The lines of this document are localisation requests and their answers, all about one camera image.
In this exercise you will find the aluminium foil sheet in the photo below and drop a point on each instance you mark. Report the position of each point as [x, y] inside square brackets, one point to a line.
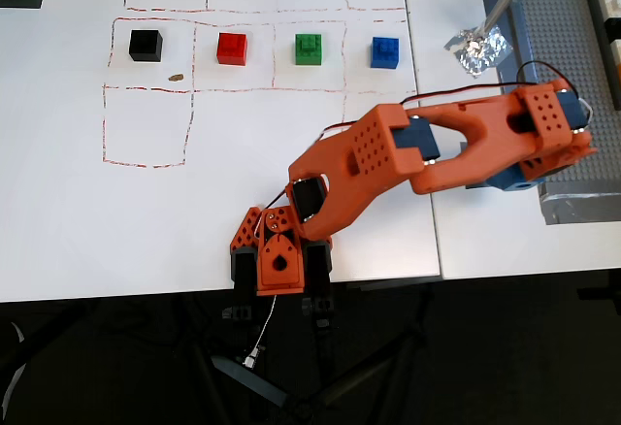
[478, 54]

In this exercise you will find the black tripod base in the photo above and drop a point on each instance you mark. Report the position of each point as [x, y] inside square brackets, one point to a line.
[252, 381]

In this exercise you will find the silver-grey tape patch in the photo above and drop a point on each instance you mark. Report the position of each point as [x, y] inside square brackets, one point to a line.
[582, 206]

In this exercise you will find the black table clamp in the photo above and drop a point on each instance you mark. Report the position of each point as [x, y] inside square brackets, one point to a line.
[317, 265]

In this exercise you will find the blue brick block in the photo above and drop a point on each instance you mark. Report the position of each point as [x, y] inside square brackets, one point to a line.
[384, 53]

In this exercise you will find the brown smudge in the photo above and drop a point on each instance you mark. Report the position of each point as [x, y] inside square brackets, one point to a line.
[175, 77]

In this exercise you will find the grey studded baseplate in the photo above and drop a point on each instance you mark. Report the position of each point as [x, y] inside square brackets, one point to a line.
[558, 32]

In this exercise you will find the black brick block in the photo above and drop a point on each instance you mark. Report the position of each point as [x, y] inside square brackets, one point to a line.
[145, 45]

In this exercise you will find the blue-grey tape strip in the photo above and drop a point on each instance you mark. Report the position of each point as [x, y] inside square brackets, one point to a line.
[521, 42]

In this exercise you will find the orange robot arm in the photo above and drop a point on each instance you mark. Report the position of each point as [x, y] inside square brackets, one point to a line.
[359, 168]

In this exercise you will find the red brick block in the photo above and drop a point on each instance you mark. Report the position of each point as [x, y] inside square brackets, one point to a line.
[232, 49]

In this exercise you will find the small green brick block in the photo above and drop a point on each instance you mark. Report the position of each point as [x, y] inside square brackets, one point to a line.
[308, 50]

